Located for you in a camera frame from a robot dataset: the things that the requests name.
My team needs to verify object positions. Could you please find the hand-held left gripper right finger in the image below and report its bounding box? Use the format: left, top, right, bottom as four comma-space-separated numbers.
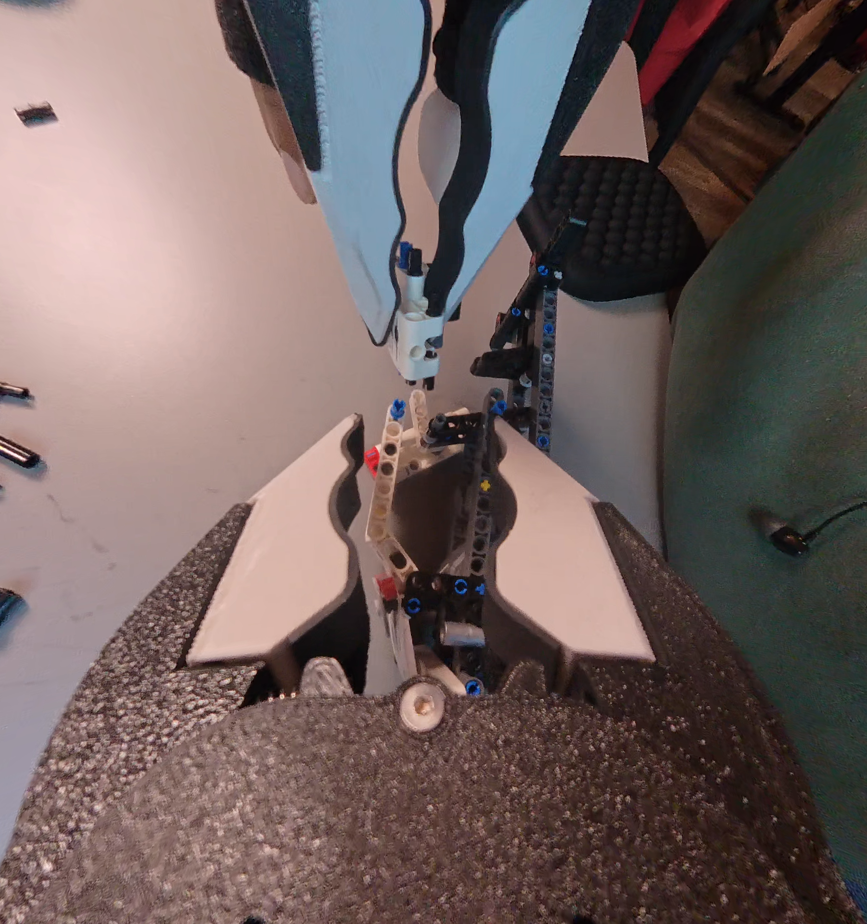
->
489, 416, 655, 662

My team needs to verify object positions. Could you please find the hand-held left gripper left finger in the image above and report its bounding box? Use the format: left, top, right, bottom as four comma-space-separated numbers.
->
186, 415, 365, 668

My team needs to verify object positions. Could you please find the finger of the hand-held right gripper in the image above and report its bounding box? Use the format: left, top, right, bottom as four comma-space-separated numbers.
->
307, 0, 434, 345
412, 0, 596, 321

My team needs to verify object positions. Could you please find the black toy vehicle chassis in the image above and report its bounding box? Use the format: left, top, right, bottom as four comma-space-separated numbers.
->
362, 217, 566, 703

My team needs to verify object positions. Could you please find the small white toy brick assembly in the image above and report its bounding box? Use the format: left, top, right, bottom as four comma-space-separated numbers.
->
391, 239, 450, 388

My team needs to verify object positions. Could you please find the grey desk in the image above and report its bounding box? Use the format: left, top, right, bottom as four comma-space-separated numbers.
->
0, 0, 680, 896

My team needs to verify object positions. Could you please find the person's right hand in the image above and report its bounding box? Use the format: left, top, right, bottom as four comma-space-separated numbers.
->
249, 80, 320, 206

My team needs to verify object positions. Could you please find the black wrist rest pad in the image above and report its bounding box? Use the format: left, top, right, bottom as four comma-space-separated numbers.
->
518, 152, 706, 304

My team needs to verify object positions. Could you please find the person's green sweater torso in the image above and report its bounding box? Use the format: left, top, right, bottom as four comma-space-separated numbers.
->
662, 73, 867, 899

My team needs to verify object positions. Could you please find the pile of small toy brick parts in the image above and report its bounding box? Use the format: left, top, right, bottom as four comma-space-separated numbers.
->
0, 376, 42, 639

